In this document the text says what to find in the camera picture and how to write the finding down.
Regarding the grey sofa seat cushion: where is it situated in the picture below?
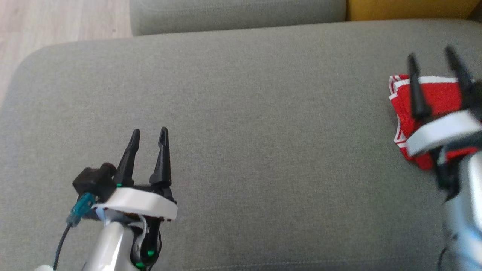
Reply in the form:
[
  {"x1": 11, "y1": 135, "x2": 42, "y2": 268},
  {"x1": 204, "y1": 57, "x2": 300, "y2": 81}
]
[{"x1": 0, "y1": 19, "x2": 482, "y2": 271}]

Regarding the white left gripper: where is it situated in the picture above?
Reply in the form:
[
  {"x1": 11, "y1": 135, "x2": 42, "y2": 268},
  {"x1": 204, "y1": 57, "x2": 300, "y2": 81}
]
[{"x1": 91, "y1": 126, "x2": 178, "y2": 266}]

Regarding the grey sofa back cushion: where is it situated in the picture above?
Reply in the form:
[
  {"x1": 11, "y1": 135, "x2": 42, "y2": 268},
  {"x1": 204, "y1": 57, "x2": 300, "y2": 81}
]
[{"x1": 129, "y1": 0, "x2": 347, "y2": 37}]

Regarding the red jersey with white trim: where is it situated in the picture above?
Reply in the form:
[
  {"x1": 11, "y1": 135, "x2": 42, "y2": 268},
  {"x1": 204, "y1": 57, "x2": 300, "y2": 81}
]
[{"x1": 388, "y1": 74, "x2": 479, "y2": 171}]

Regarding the yellow sofa cushion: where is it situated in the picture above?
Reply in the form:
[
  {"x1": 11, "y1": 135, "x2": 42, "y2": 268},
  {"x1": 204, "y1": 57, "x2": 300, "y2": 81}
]
[{"x1": 346, "y1": 0, "x2": 481, "y2": 21}]

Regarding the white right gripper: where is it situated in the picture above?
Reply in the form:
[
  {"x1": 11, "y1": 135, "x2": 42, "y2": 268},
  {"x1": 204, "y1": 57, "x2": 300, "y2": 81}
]
[{"x1": 406, "y1": 46, "x2": 482, "y2": 200}]

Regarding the black cable with teal connector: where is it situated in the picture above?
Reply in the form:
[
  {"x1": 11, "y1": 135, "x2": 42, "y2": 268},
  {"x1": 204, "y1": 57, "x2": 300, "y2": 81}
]
[
  {"x1": 53, "y1": 192, "x2": 95, "y2": 271},
  {"x1": 436, "y1": 247, "x2": 450, "y2": 271}
]

